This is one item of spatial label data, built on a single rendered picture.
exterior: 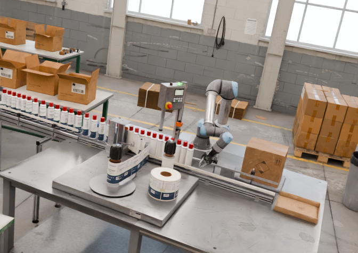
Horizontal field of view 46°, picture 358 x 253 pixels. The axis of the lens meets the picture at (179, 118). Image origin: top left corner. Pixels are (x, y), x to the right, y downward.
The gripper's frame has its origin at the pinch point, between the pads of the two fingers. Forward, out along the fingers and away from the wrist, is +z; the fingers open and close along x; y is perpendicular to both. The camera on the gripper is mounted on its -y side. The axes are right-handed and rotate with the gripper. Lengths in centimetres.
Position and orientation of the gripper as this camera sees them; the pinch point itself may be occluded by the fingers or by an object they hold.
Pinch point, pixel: (201, 165)
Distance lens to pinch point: 326.2
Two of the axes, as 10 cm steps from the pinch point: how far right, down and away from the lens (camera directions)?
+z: -5.8, 6.9, 4.3
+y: -3.7, 2.5, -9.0
